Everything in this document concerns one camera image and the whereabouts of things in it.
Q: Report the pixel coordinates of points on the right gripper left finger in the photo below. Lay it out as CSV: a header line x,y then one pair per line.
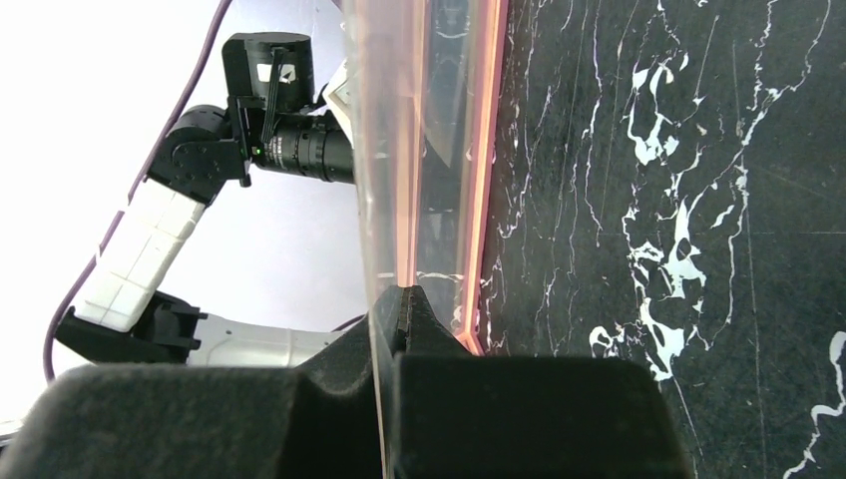
x,y
316,420

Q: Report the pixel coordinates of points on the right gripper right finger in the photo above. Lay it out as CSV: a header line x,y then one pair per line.
x,y
456,415

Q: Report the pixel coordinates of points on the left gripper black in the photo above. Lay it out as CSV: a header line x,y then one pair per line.
x,y
311,146

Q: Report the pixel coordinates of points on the clear acrylic sheet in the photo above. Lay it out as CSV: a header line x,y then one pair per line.
x,y
379,116

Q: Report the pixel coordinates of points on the pink wooden photo frame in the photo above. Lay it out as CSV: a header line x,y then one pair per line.
x,y
445,162

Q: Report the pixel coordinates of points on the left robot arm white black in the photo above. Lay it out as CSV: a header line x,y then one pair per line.
x,y
274,119

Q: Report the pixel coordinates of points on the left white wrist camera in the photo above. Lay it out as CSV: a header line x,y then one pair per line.
x,y
336,95

